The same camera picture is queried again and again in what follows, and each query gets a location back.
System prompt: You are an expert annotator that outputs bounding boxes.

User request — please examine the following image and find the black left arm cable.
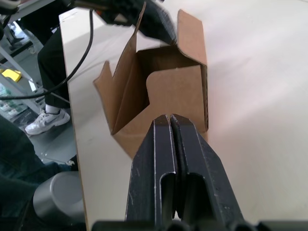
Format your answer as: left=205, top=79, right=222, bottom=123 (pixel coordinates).
left=0, top=8, right=95, bottom=100

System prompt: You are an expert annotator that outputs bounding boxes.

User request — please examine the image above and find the grey metal frame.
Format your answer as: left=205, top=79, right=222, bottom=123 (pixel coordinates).
left=0, top=0, right=49, bottom=116

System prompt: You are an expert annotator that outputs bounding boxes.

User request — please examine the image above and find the person in dark green clothes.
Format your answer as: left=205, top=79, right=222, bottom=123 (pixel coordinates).
left=0, top=115, right=78, bottom=188

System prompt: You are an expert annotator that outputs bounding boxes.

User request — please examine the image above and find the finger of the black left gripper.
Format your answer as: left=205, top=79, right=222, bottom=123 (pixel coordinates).
left=138, top=0, right=167, bottom=41
left=154, top=0, right=179, bottom=46

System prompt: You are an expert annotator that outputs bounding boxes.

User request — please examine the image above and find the small brown cardboard box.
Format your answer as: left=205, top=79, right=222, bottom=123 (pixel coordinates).
left=93, top=1, right=209, bottom=161

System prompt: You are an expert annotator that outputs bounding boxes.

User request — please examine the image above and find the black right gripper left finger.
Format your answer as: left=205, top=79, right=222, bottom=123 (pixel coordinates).
left=124, top=114, right=179, bottom=221

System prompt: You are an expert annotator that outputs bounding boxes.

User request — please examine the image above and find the yellow block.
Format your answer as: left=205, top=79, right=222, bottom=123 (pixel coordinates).
left=1, top=69, right=23, bottom=82

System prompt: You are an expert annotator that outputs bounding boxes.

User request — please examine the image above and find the person with white sneaker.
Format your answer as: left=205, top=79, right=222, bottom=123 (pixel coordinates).
left=8, top=14, right=72, bottom=136

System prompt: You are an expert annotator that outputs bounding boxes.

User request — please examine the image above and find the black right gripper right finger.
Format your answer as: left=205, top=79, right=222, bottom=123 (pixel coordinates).
left=170, top=114, right=244, bottom=221

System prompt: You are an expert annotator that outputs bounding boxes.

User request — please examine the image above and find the grey robot body cylinder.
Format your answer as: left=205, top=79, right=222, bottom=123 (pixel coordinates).
left=32, top=172, right=85, bottom=218

